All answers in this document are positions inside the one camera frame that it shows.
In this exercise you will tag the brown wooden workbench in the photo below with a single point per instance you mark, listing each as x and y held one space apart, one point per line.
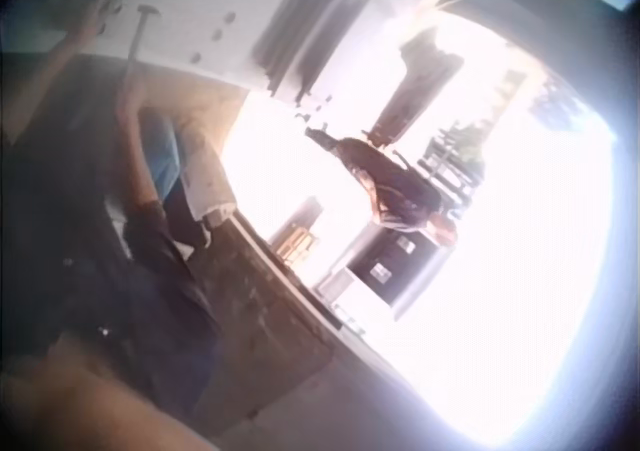
270 316

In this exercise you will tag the person's right fingers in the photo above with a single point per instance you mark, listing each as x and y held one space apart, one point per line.
124 93

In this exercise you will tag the person's left hand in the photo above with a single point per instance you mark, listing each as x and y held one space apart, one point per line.
92 18

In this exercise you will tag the black box with labels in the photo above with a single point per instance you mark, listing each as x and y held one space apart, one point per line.
395 266

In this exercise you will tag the person's left fingers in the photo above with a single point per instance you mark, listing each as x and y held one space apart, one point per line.
107 6

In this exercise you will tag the blue cloth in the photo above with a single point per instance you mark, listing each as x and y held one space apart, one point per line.
165 158

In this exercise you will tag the wooden stool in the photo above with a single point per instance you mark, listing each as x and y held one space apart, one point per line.
297 236

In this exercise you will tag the white cabinet with knobs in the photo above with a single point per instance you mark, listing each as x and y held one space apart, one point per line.
200 21

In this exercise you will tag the dark hanging garment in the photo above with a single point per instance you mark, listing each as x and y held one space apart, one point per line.
422 83
307 33

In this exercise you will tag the dark metal rack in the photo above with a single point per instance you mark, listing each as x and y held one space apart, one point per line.
452 156

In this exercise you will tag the person's right hand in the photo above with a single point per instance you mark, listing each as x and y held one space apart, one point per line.
130 96

